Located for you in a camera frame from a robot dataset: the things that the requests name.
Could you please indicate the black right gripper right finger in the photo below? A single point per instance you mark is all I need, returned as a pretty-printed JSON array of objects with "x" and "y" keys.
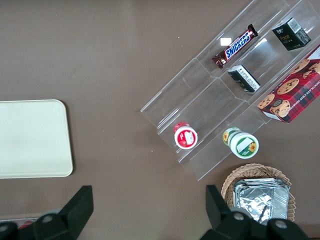
[{"x": 217, "y": 207}]

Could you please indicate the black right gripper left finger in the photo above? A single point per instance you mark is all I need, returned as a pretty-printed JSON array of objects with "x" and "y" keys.
[{"x": 75, "y": 212}]

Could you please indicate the small light wicker basket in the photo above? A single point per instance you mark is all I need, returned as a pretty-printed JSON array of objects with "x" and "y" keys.
[{"x": 252, "y": 171}]

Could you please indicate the beige rectangular plastic tray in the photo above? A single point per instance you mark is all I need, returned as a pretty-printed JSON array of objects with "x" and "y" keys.
[{"x": 32, "y": 140}]

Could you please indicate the green lidded sunflower jar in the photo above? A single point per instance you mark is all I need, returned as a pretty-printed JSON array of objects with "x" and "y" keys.
[{"x": 243, "y": 146}]

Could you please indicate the red lidded small jar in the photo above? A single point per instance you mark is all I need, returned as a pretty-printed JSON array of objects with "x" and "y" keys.
[{"x": 186, "y": 137}]

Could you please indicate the clear acrylic stepped display stand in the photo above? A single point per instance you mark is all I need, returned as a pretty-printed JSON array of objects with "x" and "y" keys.
[{"x": 200, "y": 100}]

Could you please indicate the small black carton box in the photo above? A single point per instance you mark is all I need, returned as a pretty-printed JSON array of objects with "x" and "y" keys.
[
  {"x": 243, "y": 78},
  {"x": 290, "y": 35}
]

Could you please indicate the red tartan cookie box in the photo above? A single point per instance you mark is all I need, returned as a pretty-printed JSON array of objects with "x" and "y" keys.
[{"x": 297, "y": 97}]

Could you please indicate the Snickers chocolate bar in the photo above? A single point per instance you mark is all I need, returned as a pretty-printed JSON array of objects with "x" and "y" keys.
[{"x": 237, "y": 46}]

